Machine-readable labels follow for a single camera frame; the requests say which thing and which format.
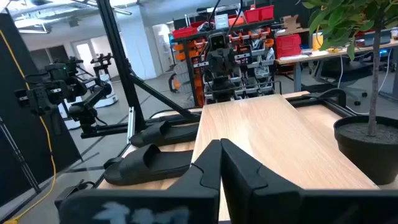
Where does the yellow container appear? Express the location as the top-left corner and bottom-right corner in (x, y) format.
(312, 32), (324, 52)

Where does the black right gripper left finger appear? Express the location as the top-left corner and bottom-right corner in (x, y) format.
(55, 139), (223, 224)

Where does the red bin stack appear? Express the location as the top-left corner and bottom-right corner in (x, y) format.
(275, 34), (302, 59)

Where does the black rig frame post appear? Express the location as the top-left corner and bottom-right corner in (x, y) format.
(80, 0), (201, 140)

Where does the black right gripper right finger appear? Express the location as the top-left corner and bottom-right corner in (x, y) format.
(220, 138), (398, 224)

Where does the yellow floor cable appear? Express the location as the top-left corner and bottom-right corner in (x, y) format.
(0, 29), (57, 224)

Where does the black rubber slide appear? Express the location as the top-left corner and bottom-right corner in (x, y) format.
(129, 119), (200, 149)
(103, 143), (194, 187)

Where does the black tripod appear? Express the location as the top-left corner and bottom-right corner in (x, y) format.
(0, 116), (42, 194)

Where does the silver aluminium bracket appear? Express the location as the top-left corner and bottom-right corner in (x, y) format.
(126, 106), (136, 144)

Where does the green potted plant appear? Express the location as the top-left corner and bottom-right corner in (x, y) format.
(300, 0), (398, 187)

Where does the long red storage bin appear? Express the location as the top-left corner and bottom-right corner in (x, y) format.
(172, 26), (198, 40)

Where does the wooden desk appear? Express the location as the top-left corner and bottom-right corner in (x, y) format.
(275, 39), (398, 93)

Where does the black partition panel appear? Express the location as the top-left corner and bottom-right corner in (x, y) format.
(0, 14), (83, 215)

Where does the black table edge frame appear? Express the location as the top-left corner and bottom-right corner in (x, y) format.
(284, 88), (354, 118)

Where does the parts rack with bins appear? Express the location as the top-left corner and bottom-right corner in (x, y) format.
(169, 18), (277, 108)

